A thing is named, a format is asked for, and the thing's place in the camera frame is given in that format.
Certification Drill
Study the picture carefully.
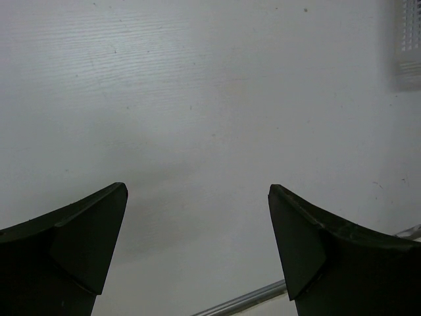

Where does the silver aluminium table rail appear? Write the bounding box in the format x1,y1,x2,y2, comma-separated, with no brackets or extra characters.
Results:
189,223,421,316

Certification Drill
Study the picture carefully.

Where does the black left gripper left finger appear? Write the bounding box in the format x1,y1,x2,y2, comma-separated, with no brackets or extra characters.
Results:
1,182,128,315

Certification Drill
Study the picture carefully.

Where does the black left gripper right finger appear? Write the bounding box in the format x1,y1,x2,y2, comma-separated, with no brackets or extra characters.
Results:
268,184,421,316

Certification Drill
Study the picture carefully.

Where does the white perforated plastic basket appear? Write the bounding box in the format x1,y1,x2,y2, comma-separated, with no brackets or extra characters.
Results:
391,0,420,91

